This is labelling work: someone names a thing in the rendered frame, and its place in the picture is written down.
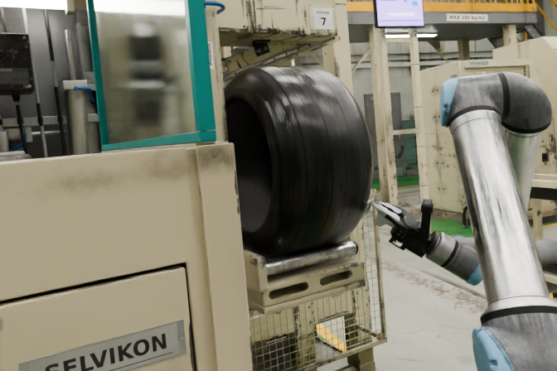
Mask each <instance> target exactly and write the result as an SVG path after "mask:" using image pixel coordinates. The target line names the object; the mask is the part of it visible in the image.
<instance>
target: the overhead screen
mask: <svg viewBox="0 0 557 371"><path fill-rule="evenodd" d="M373 7H374V18H375V28H423V27H424V5H423V0H373Z"/></svg>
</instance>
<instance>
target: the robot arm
mask: <svg viewBox="0 0 557 371"><path fill-rule="evenodd" d="M551 119H552V108H551V103H550V101H549V99H548V97H547V95H546V93H545V92H544V90H543V89H542V88H541V87H540V86H539V85H538V84H537V83H536V82H534V81H533V80H531V79H529V78H527V77H525V76H524V75H520V74H517V73H512V72H501V73H497V74H489V75H474V76H468V77H458V78H455V79H447V80H445V81H444V82H443V84H442V87H441V94H440V124H441V126H442V127H446V128H447V127H449V131H450V133H451V134H452V137H453V144H454V148H455V152H456V156H457V160H458V167H459V171H460V176H461V180H462V183H463V191H464V195H465V199H466V203H467V210H468V214H469V219H470V223H471V226H472V234H473V237H466V238H465V237H464V236H462V235H457V234H455V235H451V236H448V235H446V234H445V233H443V232H440V233H437V232H435V231H433V232H432V233H431V234H430V235H429V228H430V220H431V214H432V213H433V204H432V203H433V202H432V200H427V199H424V201H423V202H422V204H421V206H420V209H421V212H422V219H421V222H420V221H419V220H418V219H417V218H416V217H415V216H413V215H412V214H411V213H409V212H407V211H406V210H404V209H402V208H400V207H399V206H396V205H392V204H388V203H383V202H374V201H373V202H372V203H371V205H372V206H373V207H374V208H375V209H376V210H377V211H378V214H377V217H376V220H375V224H376V225H377V226H379V227H380V226H383V225H385V224H388V225H389V226H390V227H393V228H392V229H391V231H390V233H391V236H392V237H391V238H390V240H389V242H390V243H392V244H394V246H396V247H398V248H400V249H402V250H403V251H404V250H405V249H408V250H409V251H410V252H412V253H414V254H416V255H417V256H419V257H421V258H422V257H423V256H424V255H425V256H426V258H427V259H428V260H430V261H432V262H433V263H436V264H437V265H439V266H440V267H442V268H444V269H446V270H447V271H449V272H451V273H452V274H454V275H455V276H457V277H459V278H461V279H462V280H464V281H465V282H466V283H469V284H471V285H472V286H476V285H478V284H479V283H480V282H481V281H483V285H484V289H485V293H486V297H487V304H488V306H487V308H486V310H485V311H484V312H483V313H482V314H481V316H480V321H481V325H482V326H478V327H476V328H474V330H473V331H472V340H473V342H472V348H473V353H474V358H475V362H476V366H477V371H557V303H556V302H554V301H552V300H551V299H550V294H549V292H548V288H547V285H546V282H545V277H544V273H543V271H542V267H541V264H540V259H539V256H538V253H537V250H536V246H535V241H534V238H533V235H532V232H531V229H530V224H529V220H528V217H527V214H526V211H527V207H528V203H529V198H530V190H531V186H532V181H533V176H534V172H535V164H536V159H537V155H538V151H539V146H540V138H541V133H542V132H543V131H545V130H546V129H548V128H549V126H550V123H551ZM502 127H504V128H505V130H504V132H503V129H502ZM399 217H400V218H399ZM396 240H398V242H399V243H402V245H401V246H398V245H396V244H395V243H393V241H396Z"/></svg>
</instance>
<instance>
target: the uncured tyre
mask: <svg viewBox="0 0 557 371"><path fill-rule="evenodd" d="M224 94H225V111H226V122H227V131H228V139H229V143H233V144H234V149H235V167H236V176H237V186H238V195H239V204H240V222H241V231H242V241H243V245H244V246H245V247H246V248H248V249H249V250H251V251H252V252H253V253H257V254H258V255H261V256H264V257H265V258H278V257H282V256H286V255H289V254H294V253H300V252H304V251H308V250H312V249H315V248H322V247H326V246H330V245H333V244H337V243H339V242H341V241H342V240H343V239H345V238H346V237H348V236H349V235H350V234H351V233H352V232H353V230H354V229H355V228H356V226H357V225H358V224H359V222H360V220H361V217H362V215H363V213H364V211H365V208H366V204H367V201H368V199H369V196H370V193H371V186H372V181H373V169H374V162H373V150H372V144H371V136H370V133H369V129H368V127H367V124H366V120H365V118H364V115H363V113H362V111H361V109H360V107H359V105H358V103H357V102H356V101H355V99H354V97H353V96H352V94H351V92H350V91H349V89H348V88H347V87H346V86H345V85H344V84H343V83H342V82H341V81H340V80H339V79H338V78H337V77H336V76H335V75H333V74H332V73H330V72H328V71H326V70H322V69H319V68H317V67H314V66H310V65H259V66H255V67H251V68H248V69H246V70H242V71H241V72H239V73H238V74H237V75H236V76H235V77H234V78H233V79H232V80H231V81H230V82H229V83H228V84H227V85H226V87H225V88H224Z"/></svg>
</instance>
